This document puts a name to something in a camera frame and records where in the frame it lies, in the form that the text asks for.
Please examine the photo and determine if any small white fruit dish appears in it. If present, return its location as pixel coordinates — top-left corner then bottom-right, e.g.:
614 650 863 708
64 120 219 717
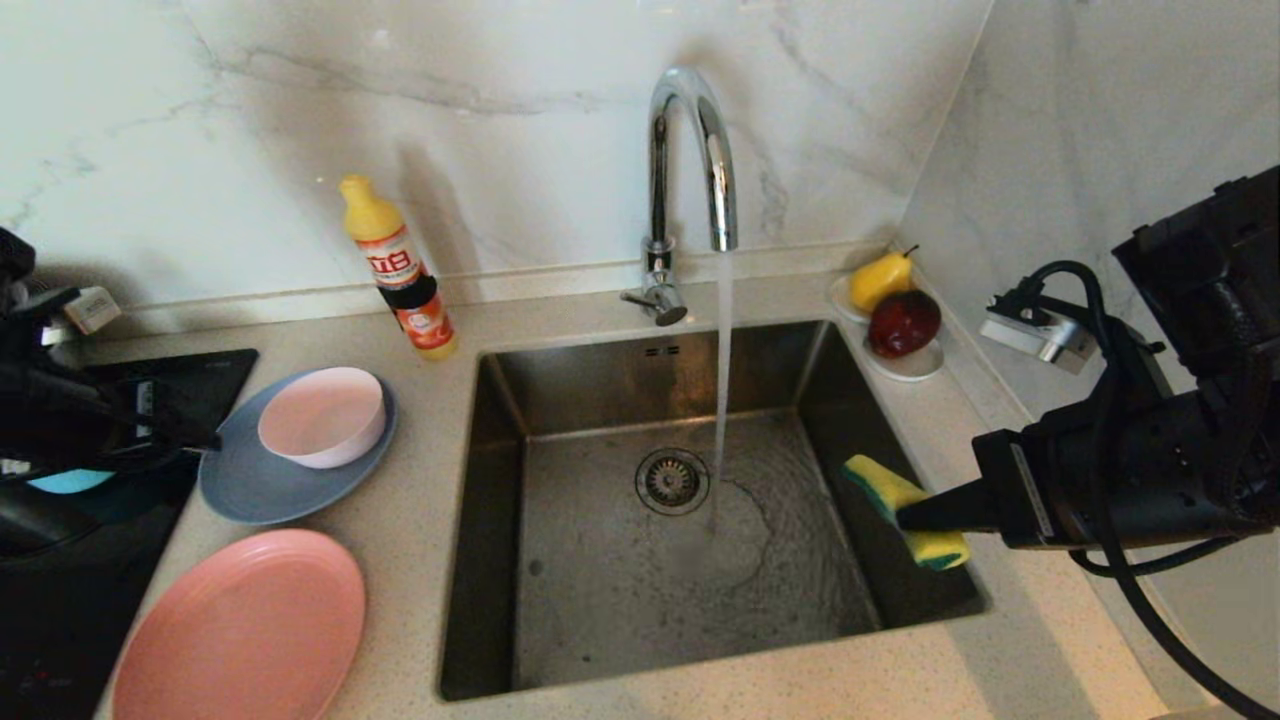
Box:
828 274 946 383

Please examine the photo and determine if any black frying pan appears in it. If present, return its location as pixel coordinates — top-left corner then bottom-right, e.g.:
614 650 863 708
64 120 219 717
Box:
0 478 111 561

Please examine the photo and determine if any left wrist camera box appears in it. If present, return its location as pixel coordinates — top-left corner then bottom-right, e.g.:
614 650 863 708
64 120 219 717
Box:
62 286 123 337

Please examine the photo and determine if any yellow green sponge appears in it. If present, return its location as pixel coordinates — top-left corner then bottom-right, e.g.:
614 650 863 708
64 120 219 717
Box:
842 454 972 573

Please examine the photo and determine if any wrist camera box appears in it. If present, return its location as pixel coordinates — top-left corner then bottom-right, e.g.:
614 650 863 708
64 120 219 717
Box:
62 286 123 337
980 300 1097 377

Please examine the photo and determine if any teal bowl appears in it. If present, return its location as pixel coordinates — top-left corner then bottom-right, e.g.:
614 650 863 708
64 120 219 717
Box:
27 468 117 496

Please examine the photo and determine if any black glass cooktop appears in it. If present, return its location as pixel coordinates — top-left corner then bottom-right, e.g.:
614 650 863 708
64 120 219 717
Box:
0 348 259 720

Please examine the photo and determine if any pink plate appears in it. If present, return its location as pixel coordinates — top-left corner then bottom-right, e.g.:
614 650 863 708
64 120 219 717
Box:
110 528 368 720

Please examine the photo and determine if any pale pink bowl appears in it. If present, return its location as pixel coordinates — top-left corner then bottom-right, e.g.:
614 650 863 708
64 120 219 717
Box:
257 366 387 470

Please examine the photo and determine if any yellow pear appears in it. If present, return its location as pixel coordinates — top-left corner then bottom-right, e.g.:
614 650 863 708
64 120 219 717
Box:
849 245 920 315

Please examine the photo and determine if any blue grey plate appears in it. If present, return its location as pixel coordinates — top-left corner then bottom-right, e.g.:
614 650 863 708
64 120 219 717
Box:
199 368 399 526

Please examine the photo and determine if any stainless steel sink basin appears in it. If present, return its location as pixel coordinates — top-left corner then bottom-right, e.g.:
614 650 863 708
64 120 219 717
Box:
437 320 991 702

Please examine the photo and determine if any dark red apple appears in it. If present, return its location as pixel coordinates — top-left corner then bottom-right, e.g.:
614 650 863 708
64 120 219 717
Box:
867 289 943 359

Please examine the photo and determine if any orange dish soap bottle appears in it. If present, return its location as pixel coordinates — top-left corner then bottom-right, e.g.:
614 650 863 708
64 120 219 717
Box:
338 175 459 361

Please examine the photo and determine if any round metal drain strainer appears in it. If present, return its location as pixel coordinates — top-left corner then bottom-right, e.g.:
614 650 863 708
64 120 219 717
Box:
635 447 711 517

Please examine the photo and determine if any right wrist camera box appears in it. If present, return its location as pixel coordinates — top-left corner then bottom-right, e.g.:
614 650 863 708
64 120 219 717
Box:
980 300 1097 377

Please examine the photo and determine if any chrome gooseneck faucet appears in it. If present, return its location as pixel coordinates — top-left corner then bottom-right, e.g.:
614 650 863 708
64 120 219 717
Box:
620 66 740 327

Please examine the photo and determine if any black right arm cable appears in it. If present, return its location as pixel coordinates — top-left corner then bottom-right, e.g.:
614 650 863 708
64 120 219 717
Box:
990 260 1280 720

